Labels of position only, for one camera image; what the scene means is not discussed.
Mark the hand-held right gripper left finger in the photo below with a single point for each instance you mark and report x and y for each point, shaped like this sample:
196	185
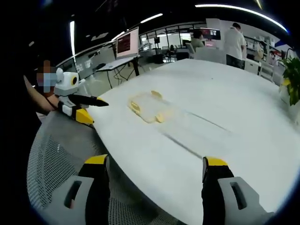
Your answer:
96	187

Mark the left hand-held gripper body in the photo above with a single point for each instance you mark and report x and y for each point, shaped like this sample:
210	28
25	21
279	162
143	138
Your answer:
66	83

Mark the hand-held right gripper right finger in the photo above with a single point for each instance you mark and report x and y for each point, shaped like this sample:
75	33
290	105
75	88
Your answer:
218	182

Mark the yellow plastic buckle part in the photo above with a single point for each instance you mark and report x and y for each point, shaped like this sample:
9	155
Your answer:
134	107
159	117

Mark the grey mesh chair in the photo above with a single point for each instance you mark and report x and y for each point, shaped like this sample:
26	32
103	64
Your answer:
63	145

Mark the white desk with black legs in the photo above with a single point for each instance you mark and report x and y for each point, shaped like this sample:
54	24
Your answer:
117	62

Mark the computer monitor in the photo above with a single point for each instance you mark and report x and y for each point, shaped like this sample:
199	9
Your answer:
127	42

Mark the short ceiling light strip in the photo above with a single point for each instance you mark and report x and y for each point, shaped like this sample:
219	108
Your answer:
152	18

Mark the white plant pot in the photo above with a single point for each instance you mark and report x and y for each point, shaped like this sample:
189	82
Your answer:
287	98

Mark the white office chair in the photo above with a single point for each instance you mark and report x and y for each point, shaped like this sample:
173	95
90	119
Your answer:
190	49

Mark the white cabinet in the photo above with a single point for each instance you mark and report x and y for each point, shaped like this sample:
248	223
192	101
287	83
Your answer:
252	66

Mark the green potted plant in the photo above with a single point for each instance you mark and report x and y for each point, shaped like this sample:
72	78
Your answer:
293	75

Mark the long ceiling light strip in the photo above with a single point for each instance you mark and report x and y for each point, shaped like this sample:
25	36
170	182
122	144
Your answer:
246	10

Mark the wall screen with red picture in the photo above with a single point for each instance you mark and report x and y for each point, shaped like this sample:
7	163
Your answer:
212	34

